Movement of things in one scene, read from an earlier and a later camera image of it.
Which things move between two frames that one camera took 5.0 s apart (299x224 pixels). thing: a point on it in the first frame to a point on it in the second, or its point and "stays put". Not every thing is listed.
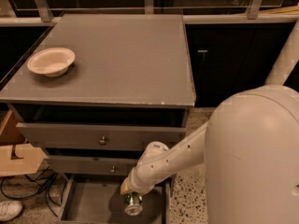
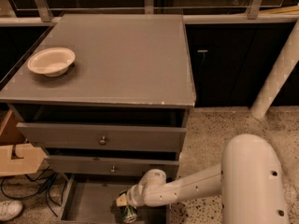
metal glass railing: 37,5 stays put
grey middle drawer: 93,165 stays put
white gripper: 135,184 to 133,194
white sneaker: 9,209 stays put
